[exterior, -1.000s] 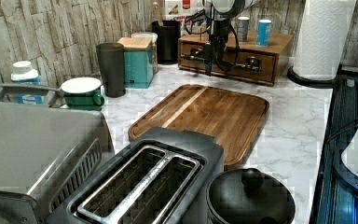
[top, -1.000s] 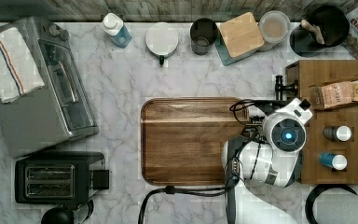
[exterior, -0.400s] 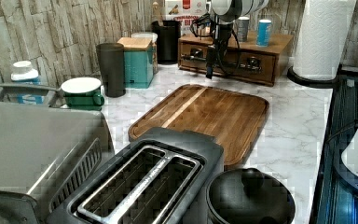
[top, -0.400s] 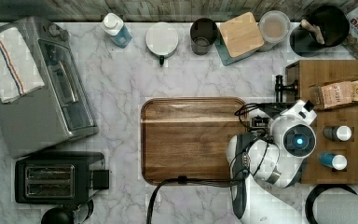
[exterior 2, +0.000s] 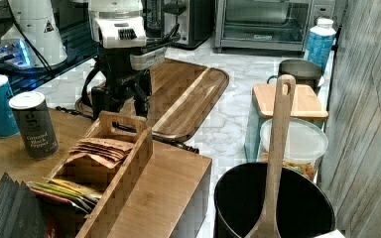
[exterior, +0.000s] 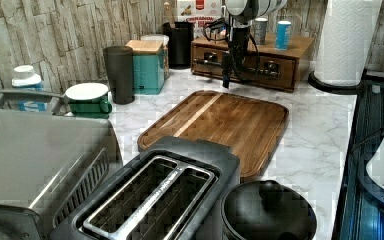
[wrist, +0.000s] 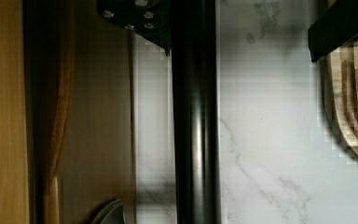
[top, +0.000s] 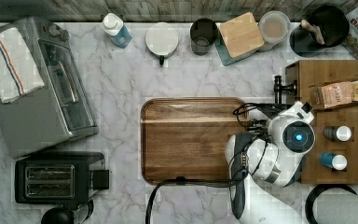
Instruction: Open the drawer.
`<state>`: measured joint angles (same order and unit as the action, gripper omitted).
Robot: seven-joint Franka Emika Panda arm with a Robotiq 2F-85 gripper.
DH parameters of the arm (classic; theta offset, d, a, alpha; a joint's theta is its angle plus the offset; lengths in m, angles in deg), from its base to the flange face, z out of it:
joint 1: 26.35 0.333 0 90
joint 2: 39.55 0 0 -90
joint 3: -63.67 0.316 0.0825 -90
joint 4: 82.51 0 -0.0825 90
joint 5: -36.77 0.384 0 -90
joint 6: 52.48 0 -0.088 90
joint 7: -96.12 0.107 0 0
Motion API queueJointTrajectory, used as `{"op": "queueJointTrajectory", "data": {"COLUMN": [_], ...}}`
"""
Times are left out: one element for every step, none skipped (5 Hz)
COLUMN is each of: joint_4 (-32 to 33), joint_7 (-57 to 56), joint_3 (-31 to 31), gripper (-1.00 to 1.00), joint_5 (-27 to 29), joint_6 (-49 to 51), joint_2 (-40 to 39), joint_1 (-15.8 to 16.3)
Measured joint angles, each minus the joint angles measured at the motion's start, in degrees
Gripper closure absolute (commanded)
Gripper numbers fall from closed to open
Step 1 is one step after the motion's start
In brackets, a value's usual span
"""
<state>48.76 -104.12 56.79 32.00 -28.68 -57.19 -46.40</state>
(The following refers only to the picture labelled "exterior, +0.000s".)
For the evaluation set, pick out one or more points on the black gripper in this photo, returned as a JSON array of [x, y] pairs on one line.
[[238, 39]]

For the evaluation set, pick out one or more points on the black drawer handle bar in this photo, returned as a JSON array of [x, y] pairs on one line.
[[269, 69]]

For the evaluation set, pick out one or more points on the wooden drawer cabinet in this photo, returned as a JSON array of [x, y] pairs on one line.
[[294, 62]]

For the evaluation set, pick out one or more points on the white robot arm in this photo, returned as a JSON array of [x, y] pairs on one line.
[[241, 13]]

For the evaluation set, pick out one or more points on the grey can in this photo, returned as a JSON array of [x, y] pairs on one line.
[[260, 25]]

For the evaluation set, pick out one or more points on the black utensil holder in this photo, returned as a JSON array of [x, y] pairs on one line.
[[179, 46]]

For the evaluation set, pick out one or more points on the red and white cereal box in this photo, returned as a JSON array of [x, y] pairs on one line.
[[198, 12]]

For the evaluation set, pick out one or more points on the blue can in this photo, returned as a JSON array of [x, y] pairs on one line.
[[282, 35]]

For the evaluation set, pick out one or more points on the wooden cutting board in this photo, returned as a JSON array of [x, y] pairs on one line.
[[252, 128]]

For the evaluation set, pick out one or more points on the teal box with wooden lid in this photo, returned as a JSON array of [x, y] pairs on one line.
[[148, 66]]

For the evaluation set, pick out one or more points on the dark grey cylindrical canister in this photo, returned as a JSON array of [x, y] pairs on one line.
[[119, 67]]

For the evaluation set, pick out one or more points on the black paper towel holder base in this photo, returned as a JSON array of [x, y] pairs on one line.
[[333, 89]]

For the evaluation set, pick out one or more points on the paper towel roll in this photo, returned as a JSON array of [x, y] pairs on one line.
[[345, 40]]

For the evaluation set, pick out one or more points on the green mug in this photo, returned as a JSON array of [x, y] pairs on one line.
[[92, 107]]

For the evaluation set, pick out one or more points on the white plate on mug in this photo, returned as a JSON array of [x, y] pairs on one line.
[[86, 91]]

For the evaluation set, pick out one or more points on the black two-slot toaster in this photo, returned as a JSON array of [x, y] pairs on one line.
[[171, 191]]

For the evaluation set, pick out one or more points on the black pot with lid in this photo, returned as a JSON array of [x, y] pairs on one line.
[[266, 210]]

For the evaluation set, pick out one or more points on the white and blue container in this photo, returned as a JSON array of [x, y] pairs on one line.
[[25, 78]]

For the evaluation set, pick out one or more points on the silver toaster oven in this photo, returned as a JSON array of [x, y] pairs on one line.
[[49, 165]]

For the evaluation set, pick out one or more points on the grey dish rack tray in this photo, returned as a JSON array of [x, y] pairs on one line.
[[33, 100]]

